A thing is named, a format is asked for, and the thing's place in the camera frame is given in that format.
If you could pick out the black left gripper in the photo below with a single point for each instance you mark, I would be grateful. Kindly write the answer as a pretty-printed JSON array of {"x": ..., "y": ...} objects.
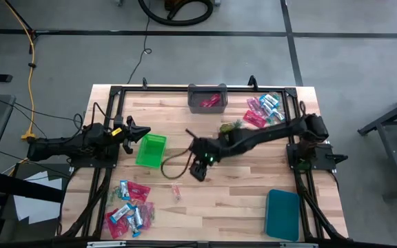
[{"x": 124, "y": 136}]

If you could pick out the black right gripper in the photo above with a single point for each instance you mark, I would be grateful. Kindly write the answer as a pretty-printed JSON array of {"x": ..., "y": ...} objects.
[{"x": 209, "y": 151}]

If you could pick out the green plastic basket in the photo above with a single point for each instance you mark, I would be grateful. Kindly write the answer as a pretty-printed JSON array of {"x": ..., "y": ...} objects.
[{"x": 150, "y": 151}]

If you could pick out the grey translucent plastic bin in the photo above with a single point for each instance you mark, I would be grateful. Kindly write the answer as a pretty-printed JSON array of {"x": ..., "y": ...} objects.
[{"x": 195, "y": 103}]

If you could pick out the white blue Hershey's bar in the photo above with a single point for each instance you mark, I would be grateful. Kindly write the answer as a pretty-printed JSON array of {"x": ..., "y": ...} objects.
[
  {"x": 138, "y": 217},
  {"x": 124, "y": 189},
  {"x": 133, "y": 228},
  {"x": 269, "y": 100},
  {"x": 121, "y": 213},
  {"x": 266, "y": 109}
]

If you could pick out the clear plastic bag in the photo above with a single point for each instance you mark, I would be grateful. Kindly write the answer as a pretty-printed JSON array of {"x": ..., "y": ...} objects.
[{"x": 278, "y": 114}]

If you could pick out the teal plastic tray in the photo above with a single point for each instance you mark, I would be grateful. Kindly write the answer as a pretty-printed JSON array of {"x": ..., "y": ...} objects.
[{"x": 283, "y": 215}]

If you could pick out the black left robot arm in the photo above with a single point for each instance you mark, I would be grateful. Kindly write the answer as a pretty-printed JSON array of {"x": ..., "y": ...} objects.
[{"x": 64, "y": 144}]

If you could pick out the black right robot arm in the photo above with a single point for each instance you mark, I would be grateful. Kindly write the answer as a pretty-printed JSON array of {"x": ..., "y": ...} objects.
[{"x": 260, "y": 136}]

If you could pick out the white paper sheets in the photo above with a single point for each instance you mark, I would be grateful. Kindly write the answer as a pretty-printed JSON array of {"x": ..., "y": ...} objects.
[{"x": 36, "y": 206}]

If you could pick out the black tripod stand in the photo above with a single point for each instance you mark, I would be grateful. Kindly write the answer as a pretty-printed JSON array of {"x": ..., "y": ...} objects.
[{"x": 34, "y": 32}]

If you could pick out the dark grey metal stand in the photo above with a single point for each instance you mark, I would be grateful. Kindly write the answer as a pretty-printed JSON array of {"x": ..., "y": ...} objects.
[{"x": 395, "y": 155}]

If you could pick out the black aluminium frame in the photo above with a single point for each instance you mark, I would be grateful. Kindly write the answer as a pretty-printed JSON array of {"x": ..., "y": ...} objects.
[{"x": 157, "y": 89}]

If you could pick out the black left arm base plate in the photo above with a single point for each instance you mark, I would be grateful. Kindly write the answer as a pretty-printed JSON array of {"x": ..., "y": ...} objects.
[{"x": 95, "y": 162}]

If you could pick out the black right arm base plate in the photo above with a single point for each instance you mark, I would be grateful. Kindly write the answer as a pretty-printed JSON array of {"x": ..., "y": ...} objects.
[{"x": 319, "y": 156}]

